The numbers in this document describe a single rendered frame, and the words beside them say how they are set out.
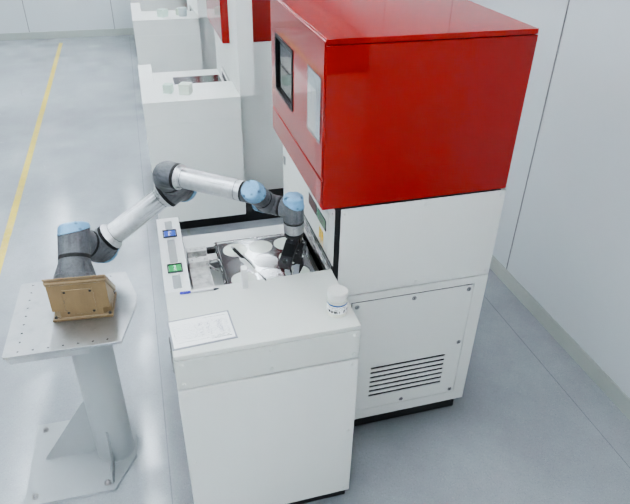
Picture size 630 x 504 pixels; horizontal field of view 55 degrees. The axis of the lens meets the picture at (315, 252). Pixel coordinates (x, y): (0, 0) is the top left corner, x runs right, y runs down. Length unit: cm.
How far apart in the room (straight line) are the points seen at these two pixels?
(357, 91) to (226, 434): 126
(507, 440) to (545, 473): 22
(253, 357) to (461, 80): 116
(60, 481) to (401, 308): 164
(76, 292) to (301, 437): 98
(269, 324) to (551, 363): 195
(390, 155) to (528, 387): 168
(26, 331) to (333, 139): 131
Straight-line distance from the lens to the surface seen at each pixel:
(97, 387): 263
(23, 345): 238
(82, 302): 237
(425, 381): 291
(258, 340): 197
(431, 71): 209
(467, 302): 269
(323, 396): 221
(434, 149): 221
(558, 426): 324
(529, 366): 350
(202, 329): 203
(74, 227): 239
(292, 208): 214
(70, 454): 304
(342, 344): 206
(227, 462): 235
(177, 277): 230
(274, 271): 239
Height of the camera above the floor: 227
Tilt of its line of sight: 33 degrees down
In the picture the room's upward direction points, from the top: 1 degrees clockwise
